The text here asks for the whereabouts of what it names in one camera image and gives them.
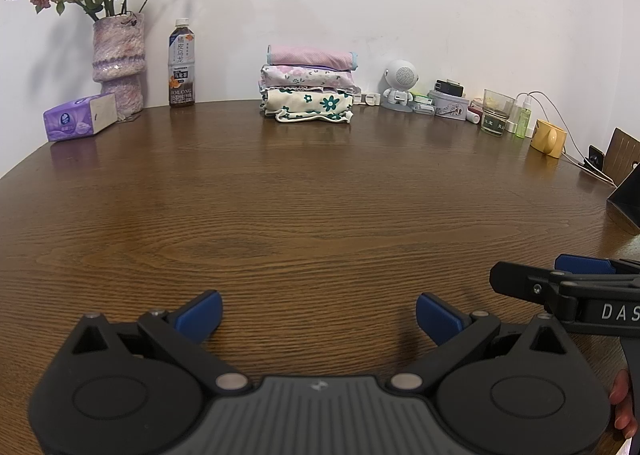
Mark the grey tin box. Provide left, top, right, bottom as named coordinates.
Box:
left=429, top=90, right=472, bottom=122

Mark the white cable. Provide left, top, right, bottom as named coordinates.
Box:
left=515, top=91, right=618, bottom=186

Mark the purple tissue box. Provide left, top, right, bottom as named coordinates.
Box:
left=43, top=94, right=118, bottom=142

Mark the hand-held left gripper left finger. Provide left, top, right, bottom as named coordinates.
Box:
left=70, top=291, right=253, bottom=396

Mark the pink knitted vase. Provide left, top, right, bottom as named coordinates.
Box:
left=91, top=12, right=147, bottom=122

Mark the person's right hand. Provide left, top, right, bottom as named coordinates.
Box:
left=609, top=369, right=638, bottom=431

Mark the folded cream floral garment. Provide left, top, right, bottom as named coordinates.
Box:
left=260, top=87, right=355, bottom=124

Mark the glass cup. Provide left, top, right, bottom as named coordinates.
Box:
left=481, top=89, right=516, bottom=138

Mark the brown cardboard stand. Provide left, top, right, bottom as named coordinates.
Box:
left=602, top=127, right=640, bottom=231

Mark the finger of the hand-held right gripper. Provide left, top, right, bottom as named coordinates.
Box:
left=489, top=261, right=581, bottom=323
left=550, top=254, right=640, bottom=286

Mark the pink and blue tank top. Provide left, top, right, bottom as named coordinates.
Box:
left=266, top=46, right=361, bottom=72

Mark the yellow mug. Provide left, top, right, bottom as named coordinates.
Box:
left=530, top=119, right=568, bottom=159

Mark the white robot speaker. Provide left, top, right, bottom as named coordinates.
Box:
left=381, top=59, right=418, bottom=113

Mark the tea bottle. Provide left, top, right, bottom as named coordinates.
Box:
left=167, top=18, right=197, bottom=109

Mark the white charger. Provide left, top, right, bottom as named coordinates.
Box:
left=506, top=94, right=532, bottom=133

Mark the folded pink floral garment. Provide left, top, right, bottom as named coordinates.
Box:
left=258, top=65, right=362, bottom=98

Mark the green small bottle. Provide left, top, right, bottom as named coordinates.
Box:
left=516, top=102, right=533, bottom=139

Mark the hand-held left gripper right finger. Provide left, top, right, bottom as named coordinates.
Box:
left=390, top=292, right=577, bottom=395

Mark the black small device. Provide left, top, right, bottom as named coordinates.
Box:
left=577, top=145, right=607, bottom=173

